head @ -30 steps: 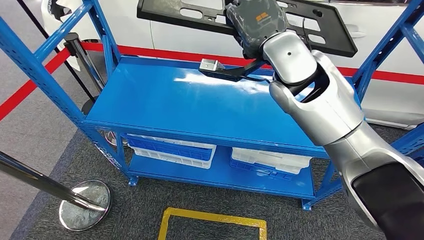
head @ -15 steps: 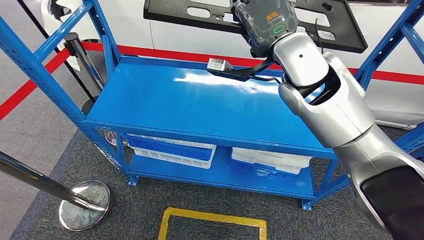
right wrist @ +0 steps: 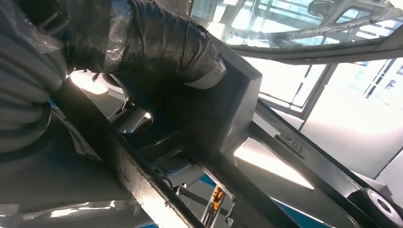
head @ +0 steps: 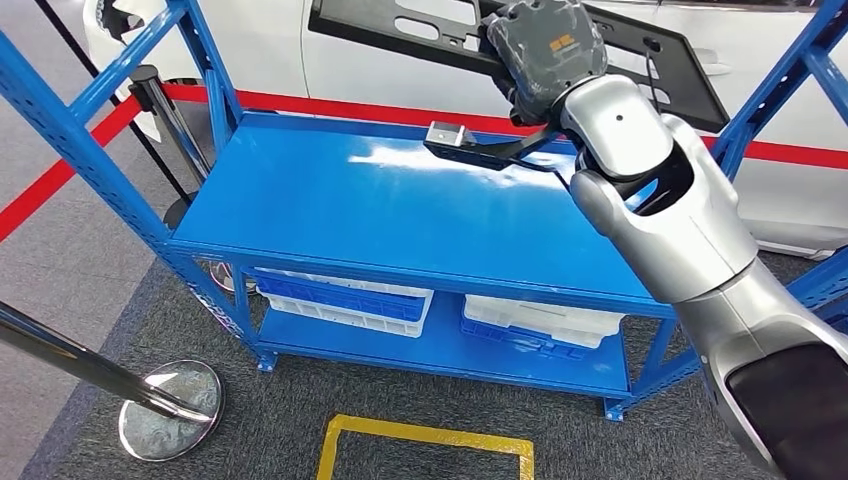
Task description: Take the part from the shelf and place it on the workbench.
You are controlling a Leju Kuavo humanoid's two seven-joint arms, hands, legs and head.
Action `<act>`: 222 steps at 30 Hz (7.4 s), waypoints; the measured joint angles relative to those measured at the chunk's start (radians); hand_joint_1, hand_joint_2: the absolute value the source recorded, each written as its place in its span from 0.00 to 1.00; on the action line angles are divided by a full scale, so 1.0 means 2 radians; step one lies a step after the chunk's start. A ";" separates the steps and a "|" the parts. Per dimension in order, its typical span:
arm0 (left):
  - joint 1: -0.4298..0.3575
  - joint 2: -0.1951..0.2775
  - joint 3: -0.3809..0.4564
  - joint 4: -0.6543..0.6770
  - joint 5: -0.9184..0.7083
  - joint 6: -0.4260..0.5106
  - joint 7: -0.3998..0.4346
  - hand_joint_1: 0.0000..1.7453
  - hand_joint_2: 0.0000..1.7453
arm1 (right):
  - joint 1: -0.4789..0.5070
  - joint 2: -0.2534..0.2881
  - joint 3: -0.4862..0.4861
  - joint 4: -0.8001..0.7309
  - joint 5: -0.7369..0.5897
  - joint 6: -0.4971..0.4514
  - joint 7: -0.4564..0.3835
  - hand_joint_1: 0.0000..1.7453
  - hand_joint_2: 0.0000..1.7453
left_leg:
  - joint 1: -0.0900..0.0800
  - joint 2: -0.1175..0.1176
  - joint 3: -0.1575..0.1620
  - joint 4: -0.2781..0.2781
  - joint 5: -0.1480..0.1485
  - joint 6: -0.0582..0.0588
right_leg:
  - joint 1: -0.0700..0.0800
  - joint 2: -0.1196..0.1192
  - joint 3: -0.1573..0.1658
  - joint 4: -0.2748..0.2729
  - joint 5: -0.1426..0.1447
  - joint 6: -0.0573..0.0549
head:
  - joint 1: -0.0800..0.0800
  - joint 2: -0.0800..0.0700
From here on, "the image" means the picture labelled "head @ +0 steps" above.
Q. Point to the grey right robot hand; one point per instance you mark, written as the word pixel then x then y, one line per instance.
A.
pixel 550 60

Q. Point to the long black plastic part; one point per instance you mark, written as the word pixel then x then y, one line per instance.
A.
pixel 358 26

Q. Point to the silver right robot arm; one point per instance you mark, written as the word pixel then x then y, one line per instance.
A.
pixel 689 238

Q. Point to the blue metal shelf rack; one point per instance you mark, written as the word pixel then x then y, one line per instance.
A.
pixel 331 199

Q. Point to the white car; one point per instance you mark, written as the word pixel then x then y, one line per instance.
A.
pixel 371 73

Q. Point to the red barrier belt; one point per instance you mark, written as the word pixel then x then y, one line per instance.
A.
pixel 371 114
pixel 53 175

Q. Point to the blue plastic bin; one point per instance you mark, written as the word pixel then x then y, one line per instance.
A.
pixel 344 301

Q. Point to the chrome stanchion with black head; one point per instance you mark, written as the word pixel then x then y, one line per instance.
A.
pixel 173 129

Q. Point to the yellow floor tape square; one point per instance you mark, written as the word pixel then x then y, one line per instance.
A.
pixel 430 434

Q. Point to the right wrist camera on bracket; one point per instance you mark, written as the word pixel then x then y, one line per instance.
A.
pixel 464 149

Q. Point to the thin black stanchion post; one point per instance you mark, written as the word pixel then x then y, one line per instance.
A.
pixel 182 210

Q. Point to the chrome stanchion post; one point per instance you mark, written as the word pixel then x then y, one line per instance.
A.
pixel 172 411

